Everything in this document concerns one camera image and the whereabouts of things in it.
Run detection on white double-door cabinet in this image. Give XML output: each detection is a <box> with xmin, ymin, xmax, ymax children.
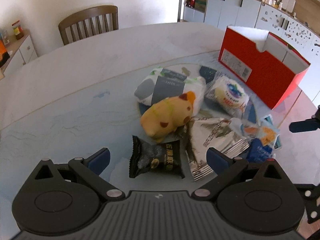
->
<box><xmin>204</xmin><ymin>0</ymin><xmax>262</xmax><ymax>30</ymax></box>

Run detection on black snack packet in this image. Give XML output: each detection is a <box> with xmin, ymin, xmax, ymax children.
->
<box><xmin>129</xmin><ymin>135</ymin><xmax>185</xmax><ymax>179</ymax></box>

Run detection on white tissue pack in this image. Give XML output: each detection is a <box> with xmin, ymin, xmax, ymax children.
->
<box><xmin>134</xmin><ymin>65</ymin><xmax>207</xmax><ymax>113</ymax></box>

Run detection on yellow plush toy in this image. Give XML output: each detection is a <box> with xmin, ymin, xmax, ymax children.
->
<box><xmin>140</xmin><ymin>91</ymin><xmax>197</xmax><ymax>143</ymax></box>

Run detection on white marble desktop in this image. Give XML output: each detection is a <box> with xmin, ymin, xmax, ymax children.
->
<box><xmin>0</xmin><ymin>21</ymin><xmax>320</xmax><ymax>233</ymax></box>

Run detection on small white packet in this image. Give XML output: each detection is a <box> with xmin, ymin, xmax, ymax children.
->
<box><xmin>229</xmin><ymin>118</ymin><xmax>245</xmax><ymax>141</ymax></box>

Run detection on red cardboard shoe box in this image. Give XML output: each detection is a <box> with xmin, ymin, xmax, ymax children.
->
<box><xmin>218</xmin><ymin>25</ymin><xmax>311</xmax><ymax>110</ymax></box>

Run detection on silver foil snack packet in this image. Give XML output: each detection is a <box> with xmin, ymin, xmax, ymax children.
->
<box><xmin>185</xmin><ymin>117</ymin><xmax>250</xmax><ymax>182</ymax></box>

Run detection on white chicken sausage packet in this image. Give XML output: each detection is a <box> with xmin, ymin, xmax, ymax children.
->
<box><xmin>244</xmin><ymin>114</ymin><xmax>282</xmax><ymax>164</ymax></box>

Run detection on jar with red lid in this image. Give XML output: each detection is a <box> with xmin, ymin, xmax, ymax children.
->
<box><xmin>12</xmin><ymin>20</ymin><xmax>24</xmax><ymax>40</ymax></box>

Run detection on orange snack bag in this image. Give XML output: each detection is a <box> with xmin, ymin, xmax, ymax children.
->
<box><xmin>0</xmin><ymin>40</ymin><xmax>11</xmax><ymax>68</ymax></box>

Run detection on blueberry cake packet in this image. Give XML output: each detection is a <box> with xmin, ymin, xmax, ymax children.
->
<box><xmin>204</xmin><ymin>71</ymin><xmax>252</xmax><ymax>118</ymax></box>

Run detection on white cabinet with stickers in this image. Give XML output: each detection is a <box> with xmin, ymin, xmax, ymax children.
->
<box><xmin>255</xmin><ymin>4</ymin><xmax>320</xmax><ymax>102</ymax></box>

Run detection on brown wooden chair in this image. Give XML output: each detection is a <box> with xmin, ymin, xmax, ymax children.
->
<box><xmin>58</xmin><ymin>5</ymin><xmax>119</xmax><ymax>46</ymax></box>

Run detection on brown cardboard box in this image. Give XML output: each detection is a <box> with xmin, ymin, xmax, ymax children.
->
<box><xmin>194</xmin><ymin>0</ymin><xmax>209</xmax><ymax>11</ymax></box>

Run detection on white sideboard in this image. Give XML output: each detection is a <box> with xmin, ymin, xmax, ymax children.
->
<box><xmin>0</xmin><ymin>29</ymin><xmax>38</xmax><ymax>80</ymax></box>

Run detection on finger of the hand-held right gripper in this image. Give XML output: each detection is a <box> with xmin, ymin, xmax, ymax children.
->
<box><xmin>295</xmin><ymin>183</ymin><xmax>320</xmax><ymax>227</ymax></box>
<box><xmin>289</xmin><ymin>119</ymin><xmax>320</xmax><ymax>133</ymax></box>

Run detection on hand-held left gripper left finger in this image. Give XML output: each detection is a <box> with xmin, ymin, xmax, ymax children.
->
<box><xmin>35</xmin><ymin>147</ymin><xmax>125</xmax><ymax>202</ymax></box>

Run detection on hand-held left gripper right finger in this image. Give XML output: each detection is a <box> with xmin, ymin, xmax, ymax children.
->
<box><xmin>191</xmin><ymin>147</ymin><xmax>285</xmax><ymax>202</ymax></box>

